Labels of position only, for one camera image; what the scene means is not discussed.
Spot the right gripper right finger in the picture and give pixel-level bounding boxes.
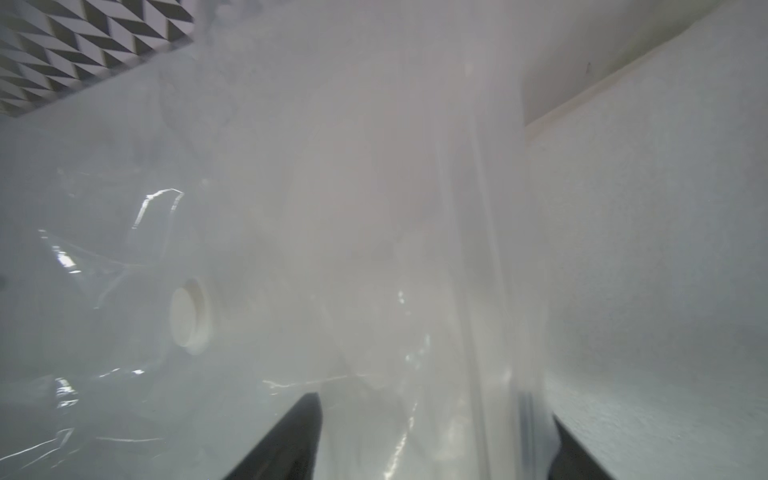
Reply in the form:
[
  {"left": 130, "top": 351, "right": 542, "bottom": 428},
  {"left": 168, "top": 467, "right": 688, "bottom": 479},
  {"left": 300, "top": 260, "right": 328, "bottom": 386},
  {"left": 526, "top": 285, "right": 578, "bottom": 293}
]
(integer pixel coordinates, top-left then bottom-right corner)
[{"left": 548, "top": 416, "right": 613, "bottom": 480}]

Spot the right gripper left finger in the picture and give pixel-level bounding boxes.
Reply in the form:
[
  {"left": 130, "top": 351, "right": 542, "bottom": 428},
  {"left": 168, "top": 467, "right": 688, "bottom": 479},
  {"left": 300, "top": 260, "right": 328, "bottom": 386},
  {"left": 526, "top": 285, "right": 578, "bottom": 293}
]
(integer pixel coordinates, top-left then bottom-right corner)
[{"left": 225, "top": 392, "right": 323, "bottom": 480}]

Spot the clear plastic vacuum bag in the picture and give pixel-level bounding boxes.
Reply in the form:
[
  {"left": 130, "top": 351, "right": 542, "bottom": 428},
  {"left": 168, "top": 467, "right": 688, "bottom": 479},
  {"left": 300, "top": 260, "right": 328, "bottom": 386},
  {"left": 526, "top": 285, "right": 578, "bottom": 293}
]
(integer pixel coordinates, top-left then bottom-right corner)
[{"left": 1, "top": 1, "right": 559, "bottom": 479}]

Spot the white vacuum bag valve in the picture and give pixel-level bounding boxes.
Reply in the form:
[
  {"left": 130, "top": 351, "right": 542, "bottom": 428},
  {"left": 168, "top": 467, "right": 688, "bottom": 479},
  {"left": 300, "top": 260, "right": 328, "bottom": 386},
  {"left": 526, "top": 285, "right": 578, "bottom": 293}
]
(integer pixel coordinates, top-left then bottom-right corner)
[{"left": 168, "top": 277, "right": 214, "bottom": 355}]

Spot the white folded towel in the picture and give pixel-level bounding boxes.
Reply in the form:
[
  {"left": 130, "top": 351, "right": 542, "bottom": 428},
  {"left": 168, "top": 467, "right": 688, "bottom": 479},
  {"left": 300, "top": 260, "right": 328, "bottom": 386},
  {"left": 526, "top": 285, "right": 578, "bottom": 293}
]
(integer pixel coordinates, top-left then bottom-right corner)
[{"left": 529, "top": 1, "right": 767, "bottom": 479}]

